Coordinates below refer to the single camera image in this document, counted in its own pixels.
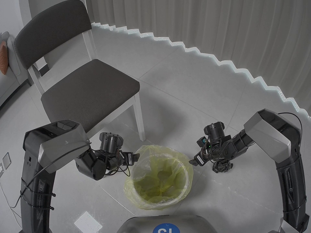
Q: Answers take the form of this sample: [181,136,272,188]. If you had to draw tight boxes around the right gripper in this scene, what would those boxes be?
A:
[194,151,214,167]

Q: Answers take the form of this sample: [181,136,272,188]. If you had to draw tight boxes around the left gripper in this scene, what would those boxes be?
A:
[120,151,135,166]

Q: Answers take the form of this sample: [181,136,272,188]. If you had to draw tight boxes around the black plastic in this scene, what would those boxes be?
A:
[212,159,234,174]

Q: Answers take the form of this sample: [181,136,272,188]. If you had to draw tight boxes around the yellow plastic bag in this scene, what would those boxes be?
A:
[124,145,194,211]

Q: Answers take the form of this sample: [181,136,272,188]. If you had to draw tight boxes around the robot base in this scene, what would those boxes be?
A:
[121,215,215,233]

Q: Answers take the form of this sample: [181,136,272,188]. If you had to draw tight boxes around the white trash bin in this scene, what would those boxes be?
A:
[130,152,191,208]

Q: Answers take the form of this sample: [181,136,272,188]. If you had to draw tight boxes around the grey white chair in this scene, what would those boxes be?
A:
[14,0,146,141]

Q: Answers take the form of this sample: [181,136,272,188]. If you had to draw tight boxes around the white curtain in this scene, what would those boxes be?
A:
[84,0,311,117]

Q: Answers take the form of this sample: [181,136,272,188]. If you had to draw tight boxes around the pale grey sofa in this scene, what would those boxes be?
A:
[0,32,32,109]

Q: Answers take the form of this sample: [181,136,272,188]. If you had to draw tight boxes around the orange-brown pillow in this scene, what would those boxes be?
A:
[0,41,9,75]

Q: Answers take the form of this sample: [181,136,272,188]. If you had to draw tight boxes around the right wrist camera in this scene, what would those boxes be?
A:
[197,135,210,149]

